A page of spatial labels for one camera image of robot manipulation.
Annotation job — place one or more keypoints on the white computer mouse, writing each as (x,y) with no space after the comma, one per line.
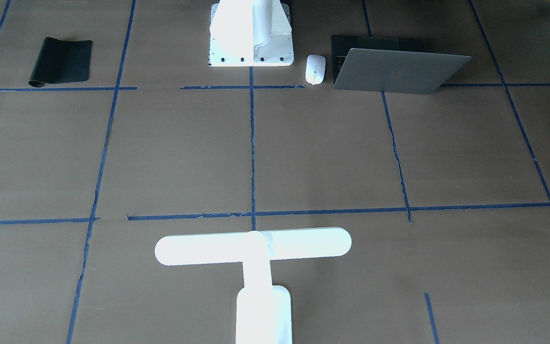
(316,66)

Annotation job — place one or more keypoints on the grey laptop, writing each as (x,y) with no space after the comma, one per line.
(390,65)

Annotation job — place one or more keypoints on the black mouse pad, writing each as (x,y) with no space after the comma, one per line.
(60,62)

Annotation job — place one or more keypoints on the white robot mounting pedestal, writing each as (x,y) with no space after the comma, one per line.
(247,33)

